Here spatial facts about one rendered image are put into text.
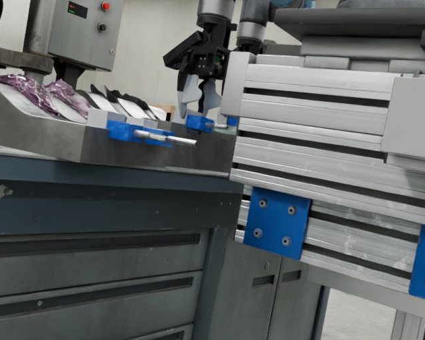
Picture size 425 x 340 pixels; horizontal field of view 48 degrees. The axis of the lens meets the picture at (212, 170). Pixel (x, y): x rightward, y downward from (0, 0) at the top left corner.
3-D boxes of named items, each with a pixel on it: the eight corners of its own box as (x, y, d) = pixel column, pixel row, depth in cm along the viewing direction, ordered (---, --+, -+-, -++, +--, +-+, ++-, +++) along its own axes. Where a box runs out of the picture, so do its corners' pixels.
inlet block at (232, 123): (263, 135, 129) (267, 116, 128) (252, 133, 125) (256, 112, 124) (226, 130, 137) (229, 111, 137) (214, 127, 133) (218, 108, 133)
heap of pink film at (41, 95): (110, 126, 93) (117, 86, 93) (46, 115, 77) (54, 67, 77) (11, 108, 103) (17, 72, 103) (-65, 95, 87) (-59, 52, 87)
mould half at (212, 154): (240, 174, 117) (249, 119, 116) (164, 165, 97) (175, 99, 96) (112, 146, 149) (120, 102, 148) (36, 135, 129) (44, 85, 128)
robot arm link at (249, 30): (233, 22, 130) (250, 31, 136) (230, 39, 130) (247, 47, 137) (255, 21, 125) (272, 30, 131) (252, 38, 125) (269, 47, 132)
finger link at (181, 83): (177, 88, 98) (191, 48, 99) (172, 88, 99) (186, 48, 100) (191, 98, 101) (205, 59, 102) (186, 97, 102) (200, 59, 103)
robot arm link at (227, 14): (192, -5, 100) (216, 8, 106) (188, 17, 100) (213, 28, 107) (219, -8, 95) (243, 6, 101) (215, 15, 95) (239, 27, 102)
